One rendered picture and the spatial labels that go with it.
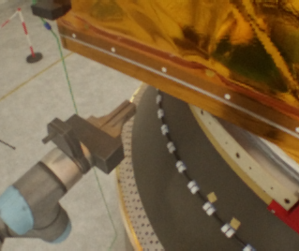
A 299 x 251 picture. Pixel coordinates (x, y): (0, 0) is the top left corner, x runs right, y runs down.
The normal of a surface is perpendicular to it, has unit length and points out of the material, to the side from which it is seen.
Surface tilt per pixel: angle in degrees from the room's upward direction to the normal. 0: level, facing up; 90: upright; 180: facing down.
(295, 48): 89
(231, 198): 62
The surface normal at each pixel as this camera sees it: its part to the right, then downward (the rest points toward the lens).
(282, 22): -0.58, 0.59
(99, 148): 0.00, -0.68
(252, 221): -0.70, 0.08
